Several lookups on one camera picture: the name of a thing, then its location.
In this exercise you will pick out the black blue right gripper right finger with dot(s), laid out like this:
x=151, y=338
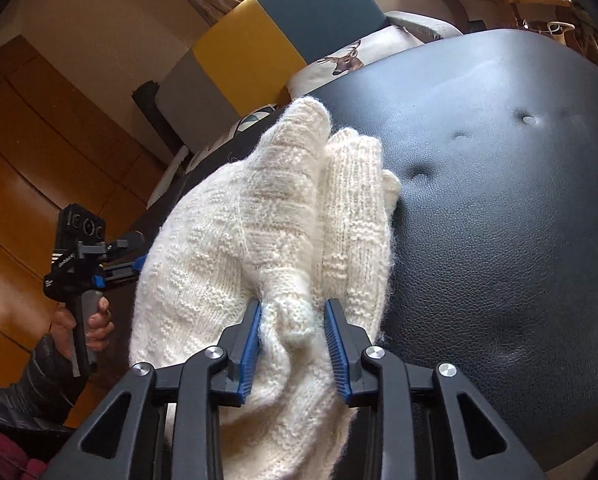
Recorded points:
x=422, y=423

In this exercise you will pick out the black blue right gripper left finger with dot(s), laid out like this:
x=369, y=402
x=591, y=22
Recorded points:
x=162, y=423

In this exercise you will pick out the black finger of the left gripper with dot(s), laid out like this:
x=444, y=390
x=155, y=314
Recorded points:
x=127, y=243

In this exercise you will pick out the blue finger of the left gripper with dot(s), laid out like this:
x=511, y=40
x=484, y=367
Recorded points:
x=124, y=272

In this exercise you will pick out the white knitted sweater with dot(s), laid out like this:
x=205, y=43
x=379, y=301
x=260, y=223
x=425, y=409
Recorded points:
x=304, y=218

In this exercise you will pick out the person's left hand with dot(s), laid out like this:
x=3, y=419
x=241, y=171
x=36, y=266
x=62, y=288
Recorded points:
x=100, y=327

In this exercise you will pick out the black puffer jacket sleeve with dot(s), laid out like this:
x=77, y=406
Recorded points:
x=44, y=395

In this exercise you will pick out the black sofa leg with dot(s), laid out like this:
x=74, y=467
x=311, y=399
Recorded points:
x=144, y=98

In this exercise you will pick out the black leather ottoman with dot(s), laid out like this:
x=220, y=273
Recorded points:
x=494, y=136

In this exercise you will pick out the blue triangle pattern pillow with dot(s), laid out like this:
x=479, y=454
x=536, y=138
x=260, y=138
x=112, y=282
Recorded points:
x=249, y=120

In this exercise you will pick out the grey yellow blue sofa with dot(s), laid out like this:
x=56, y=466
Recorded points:
x=245, y=60

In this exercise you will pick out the white deer print pillow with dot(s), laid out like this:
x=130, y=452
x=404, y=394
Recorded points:
x=363, y=52

